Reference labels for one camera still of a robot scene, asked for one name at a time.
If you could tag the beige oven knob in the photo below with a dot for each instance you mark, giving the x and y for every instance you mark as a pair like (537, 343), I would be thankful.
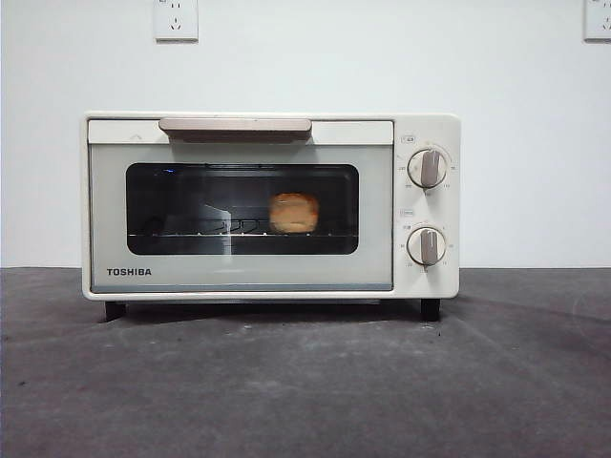
(427, 168)
(427, 246)

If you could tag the black oven foot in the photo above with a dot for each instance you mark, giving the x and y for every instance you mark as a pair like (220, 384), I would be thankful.
(429, 310)
(115, 311)

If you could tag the golden bread loaf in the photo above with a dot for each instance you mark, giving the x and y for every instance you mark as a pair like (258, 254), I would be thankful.
(293, 212)

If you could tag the white wall socket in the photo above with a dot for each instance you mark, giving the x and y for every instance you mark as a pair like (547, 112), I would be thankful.
(175, 21)
(597, 20)

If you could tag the cream Toshiba toaster oven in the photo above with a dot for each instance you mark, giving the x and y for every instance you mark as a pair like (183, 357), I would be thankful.
(428, 129)

